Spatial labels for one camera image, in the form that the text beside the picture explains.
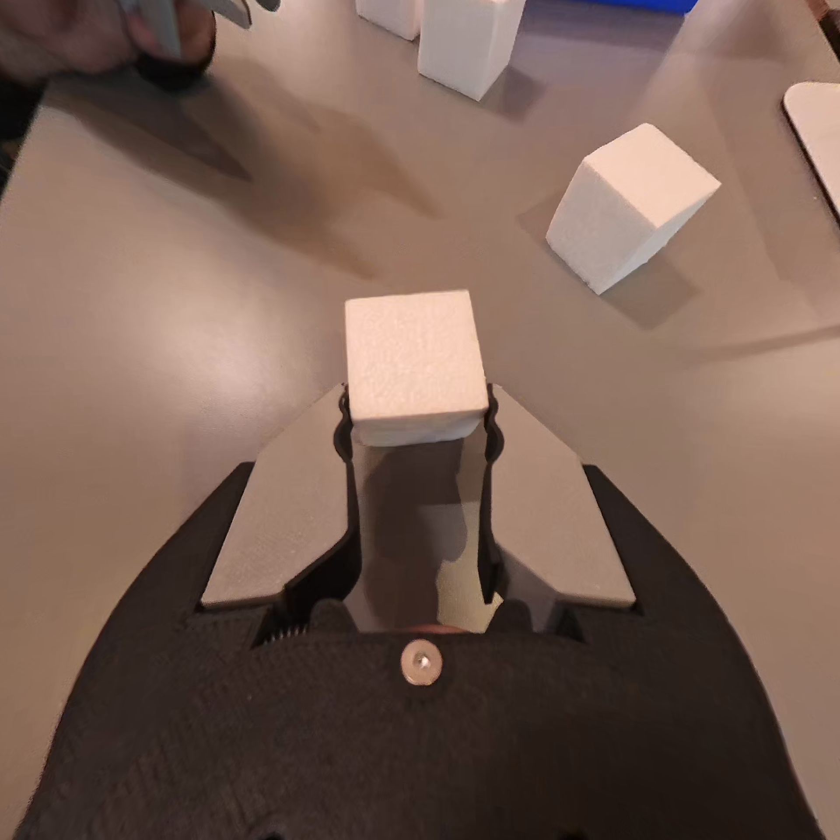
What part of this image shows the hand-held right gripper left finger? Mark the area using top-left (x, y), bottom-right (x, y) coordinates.
top-left (199, 382), bottom-right (364, 611)

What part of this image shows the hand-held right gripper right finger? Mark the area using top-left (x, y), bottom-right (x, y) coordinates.
top-left (478, 384), bottom-right (636, 608)

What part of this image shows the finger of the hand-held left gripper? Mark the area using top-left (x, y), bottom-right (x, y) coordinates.
top-left (200, 0), bottom-right (254, 31)

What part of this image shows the white foam cube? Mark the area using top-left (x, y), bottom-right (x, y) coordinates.
top-left (344, 290), bottom-right (490, 448)
top-left (545, 122), bottom-right (723, 296)
top-left (416, 0), bottom-right (526, 103)
top-left (354, 0), bottom-right (424, 42)

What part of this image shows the person's left hand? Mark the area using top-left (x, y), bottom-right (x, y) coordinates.
top-left (0, 0), bottom-right (217, 78)

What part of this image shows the blue plastic bin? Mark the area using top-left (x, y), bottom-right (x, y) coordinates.
top-left (525, 0), bottom-right (700, 16)

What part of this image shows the white adjustable stand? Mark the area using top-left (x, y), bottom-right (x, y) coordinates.
top-left (783, 82), bottom-right (840, 229)

